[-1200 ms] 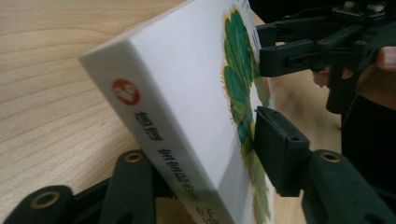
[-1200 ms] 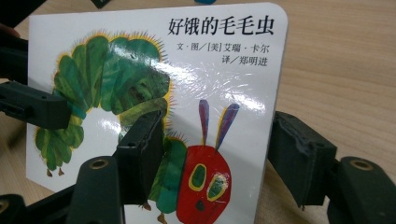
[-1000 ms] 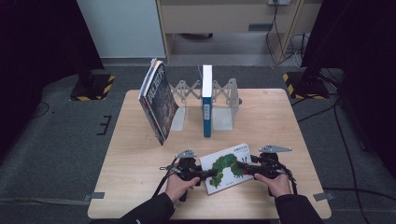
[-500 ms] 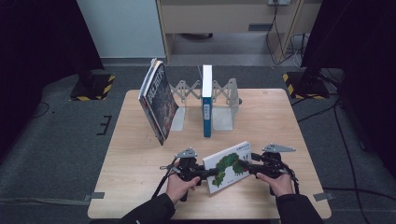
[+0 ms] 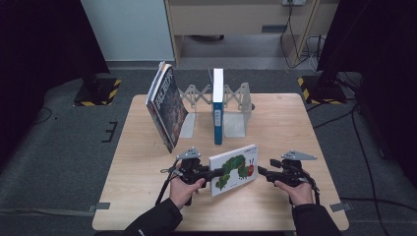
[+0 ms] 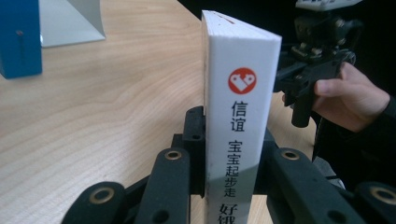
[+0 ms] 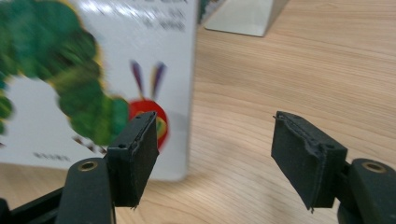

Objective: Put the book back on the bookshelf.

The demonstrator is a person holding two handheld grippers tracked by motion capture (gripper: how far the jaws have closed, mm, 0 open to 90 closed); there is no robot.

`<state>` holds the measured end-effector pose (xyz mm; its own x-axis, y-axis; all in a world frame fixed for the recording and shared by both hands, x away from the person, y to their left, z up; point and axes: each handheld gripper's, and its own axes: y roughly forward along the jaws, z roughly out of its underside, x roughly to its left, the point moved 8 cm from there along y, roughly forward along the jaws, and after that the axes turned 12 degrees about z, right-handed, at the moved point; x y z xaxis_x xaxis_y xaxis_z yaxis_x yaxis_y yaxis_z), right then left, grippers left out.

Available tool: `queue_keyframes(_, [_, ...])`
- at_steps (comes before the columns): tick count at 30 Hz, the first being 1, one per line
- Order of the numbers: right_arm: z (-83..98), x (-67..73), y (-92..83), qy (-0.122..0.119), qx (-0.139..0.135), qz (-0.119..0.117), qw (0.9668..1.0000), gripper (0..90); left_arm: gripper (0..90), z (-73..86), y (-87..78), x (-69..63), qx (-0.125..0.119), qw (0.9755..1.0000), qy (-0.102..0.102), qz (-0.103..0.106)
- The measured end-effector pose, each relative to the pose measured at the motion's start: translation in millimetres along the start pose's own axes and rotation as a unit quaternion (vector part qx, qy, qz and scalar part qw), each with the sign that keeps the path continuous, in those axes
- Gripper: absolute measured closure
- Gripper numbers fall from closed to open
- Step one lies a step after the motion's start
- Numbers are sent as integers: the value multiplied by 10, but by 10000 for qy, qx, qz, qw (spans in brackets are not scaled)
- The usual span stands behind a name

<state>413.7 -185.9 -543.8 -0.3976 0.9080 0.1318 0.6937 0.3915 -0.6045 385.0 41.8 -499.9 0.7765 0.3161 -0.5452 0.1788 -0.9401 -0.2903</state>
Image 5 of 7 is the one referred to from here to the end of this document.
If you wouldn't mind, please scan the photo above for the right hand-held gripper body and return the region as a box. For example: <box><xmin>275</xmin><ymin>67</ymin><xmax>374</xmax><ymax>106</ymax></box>
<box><xmin>277</xmin><ymin>149</ymin><xmax>318</xmax><ymax>188</ymax></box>

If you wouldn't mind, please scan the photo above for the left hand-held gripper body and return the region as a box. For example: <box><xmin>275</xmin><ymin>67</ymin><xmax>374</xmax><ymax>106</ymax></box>
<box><xmin>176</xmin><ymin>147</ymin><xmax>210</xmax><ymax>185</ymax></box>

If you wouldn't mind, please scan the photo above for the white caterpillar picture book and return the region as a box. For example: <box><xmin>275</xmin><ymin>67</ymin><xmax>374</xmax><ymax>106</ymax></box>
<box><xmin>208</xmin><ymin>144</ymin><xmax>260</xmax><ymax>198</ymax></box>

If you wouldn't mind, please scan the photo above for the expandable metal bookend rack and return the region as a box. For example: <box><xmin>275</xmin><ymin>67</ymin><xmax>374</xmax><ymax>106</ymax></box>
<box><xmin>178</xmin><ymin>82</ymin><xmax>254</xmax><ymax>139</ymax></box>

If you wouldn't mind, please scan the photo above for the thick blue book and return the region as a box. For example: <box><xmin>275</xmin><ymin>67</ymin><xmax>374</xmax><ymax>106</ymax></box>
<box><xmin>207</xmin><ymin>68</ymin><xmax>225</xmax><ymax>146</ymax></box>

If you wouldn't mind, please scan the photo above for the person's right hand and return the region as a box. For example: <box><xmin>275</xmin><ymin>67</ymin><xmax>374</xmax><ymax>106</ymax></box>
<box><xmin>274</xmin><ymin>180</ymin><xmax>314</xmax><ymax>207</ymax></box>

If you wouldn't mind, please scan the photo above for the person's left hand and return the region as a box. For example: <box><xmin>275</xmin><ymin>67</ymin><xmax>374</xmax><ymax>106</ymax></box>
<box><xmin>170</xmin><ymin>176</ymin><xmax>206</xmax><ymax>210</ymax></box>

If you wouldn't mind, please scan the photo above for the grey tape piece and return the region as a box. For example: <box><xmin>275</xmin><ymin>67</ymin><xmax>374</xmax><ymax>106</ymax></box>
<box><xmin>88</xmin><ymin>202</ymin><xmax>111</xmax><ymax>212</ymax></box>
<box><xmin>328</xmin><ymin>202</ymin><xmax>352</xmax><ymax>212</ymax></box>

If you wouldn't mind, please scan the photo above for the hazard striped stand base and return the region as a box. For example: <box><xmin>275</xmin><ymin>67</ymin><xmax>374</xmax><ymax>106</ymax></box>
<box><xmin>72</xmin><ymin>77</ymin><xmax>122</xmax><ymax>107</ymax></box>
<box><xmin>297</xmin><ymin>74</ymin><xmax>348</xmax><ymax>106</ymax></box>

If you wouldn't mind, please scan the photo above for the black floor tape mark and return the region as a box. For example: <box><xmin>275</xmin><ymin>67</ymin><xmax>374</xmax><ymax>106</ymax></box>
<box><xmin>101</xmin><ymin>121</ymin><xmax>119</xmax><ymax>144</ymax></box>

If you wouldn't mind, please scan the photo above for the light wooden desk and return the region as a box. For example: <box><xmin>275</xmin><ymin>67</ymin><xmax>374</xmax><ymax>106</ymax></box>
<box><xmin>163</xmin><ymin>0</ymin><xmax>340</xmax><ymax>67</ymax></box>

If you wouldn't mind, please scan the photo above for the long grey tape strip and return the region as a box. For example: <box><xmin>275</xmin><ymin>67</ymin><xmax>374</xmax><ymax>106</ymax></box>
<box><xmin>0</xmin><ymin>207</ymin><xmax>96</xmax><ymax>218</ymax></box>

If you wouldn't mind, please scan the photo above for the white cabinet panel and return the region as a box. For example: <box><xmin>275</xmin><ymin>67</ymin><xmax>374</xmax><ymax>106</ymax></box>
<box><xmin>79</xmin><ymin>0</ymin><xmax>175</xmax><ymax>62</ymax></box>

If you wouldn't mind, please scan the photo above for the dark curtain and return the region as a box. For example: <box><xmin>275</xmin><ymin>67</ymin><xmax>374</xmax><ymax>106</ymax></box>
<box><xmin>0</xmin><ymin>0</ymin><xmax>110</xmax><ymax>165</ymax></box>
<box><xmin>316</xmin><ymin>0</ymin><xmax>417</xmax><ymax>180</ymax></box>

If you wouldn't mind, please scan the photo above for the right hand-held gripper black cable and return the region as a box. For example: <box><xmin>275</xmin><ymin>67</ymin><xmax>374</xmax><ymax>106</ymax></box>
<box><xmin>303</xmin><ymin>176</ymin><xmax>322</xmax><ymax>207</ymax></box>

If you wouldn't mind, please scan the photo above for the hand-held gripper black cable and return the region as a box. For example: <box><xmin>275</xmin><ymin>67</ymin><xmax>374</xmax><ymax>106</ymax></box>
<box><xmin>303</xmin><ymin>176</ymin><xmax>322</xmax><ymax>207</ymax></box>
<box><xmin>154</xmin><ymin>164</ymin><xmax>182</xmax><ymax>207</ymax></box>

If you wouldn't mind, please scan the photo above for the left hand-held gripper black cable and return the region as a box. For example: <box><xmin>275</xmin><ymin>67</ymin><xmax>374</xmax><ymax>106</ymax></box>
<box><xmin>154</xmin><ymin>164</ymin><xmax>182</xmax><ymax>207</ymax></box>

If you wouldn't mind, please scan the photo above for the long black floor cable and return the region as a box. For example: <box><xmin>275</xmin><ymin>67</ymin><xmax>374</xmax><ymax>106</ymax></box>
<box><xmin>350</xmin><ymin>107</ymin><xmax>383</xmax><ymax>236</ymax></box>

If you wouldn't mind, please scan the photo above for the tangle of thin cables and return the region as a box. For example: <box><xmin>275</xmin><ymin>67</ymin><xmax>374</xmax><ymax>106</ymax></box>
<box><xmin>299</xmin><ymin>34</ymin><xmax>328</xmax><ymax>72</ymax></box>

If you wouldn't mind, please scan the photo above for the black power cable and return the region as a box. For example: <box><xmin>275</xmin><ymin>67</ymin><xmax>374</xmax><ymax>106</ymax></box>
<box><xmin>279</xmin><ymin>3</ymin><xmax>304</xmax><ymax>69</ymax></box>

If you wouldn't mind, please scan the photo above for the thin black floor cable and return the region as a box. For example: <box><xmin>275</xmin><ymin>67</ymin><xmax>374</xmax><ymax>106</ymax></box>
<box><xmin>32</xmin><ymin>106</ymin><xmax>53</xmax><ymax>126</ymax></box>

